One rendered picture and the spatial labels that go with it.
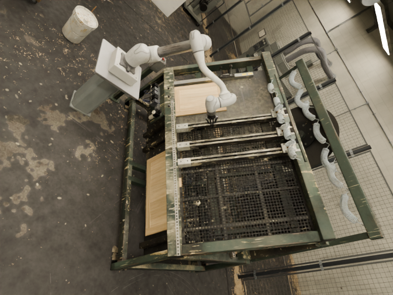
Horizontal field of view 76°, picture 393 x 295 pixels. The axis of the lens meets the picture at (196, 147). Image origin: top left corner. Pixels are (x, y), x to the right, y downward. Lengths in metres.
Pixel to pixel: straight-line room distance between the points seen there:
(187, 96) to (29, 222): 1.95
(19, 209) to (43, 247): 0.37
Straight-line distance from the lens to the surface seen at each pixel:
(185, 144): 2.52
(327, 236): 2.29
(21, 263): 2.50
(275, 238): 2.23
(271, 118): 2.73
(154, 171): 2.97
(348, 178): 2.79
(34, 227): 2.56
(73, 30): 3.71
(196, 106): 2.87
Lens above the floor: 2.34
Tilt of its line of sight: 30 degrees down
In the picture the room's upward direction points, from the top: 64 degrees clockwise
